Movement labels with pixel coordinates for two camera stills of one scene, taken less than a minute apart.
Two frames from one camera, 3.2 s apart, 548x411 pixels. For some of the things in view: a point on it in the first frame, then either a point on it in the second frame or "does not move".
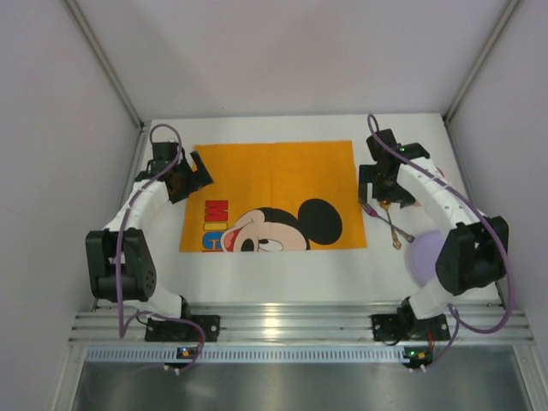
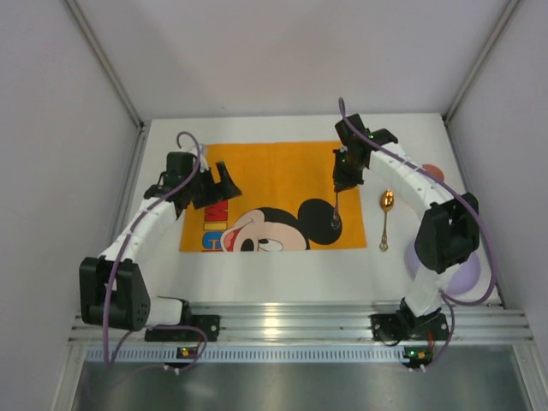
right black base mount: (407, 327) does not move
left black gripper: (188, 176) -> (210, 188)
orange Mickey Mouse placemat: (276, 196) does not move
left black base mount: (161, 330) does not move
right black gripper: (378, 188) -> (343, 183)
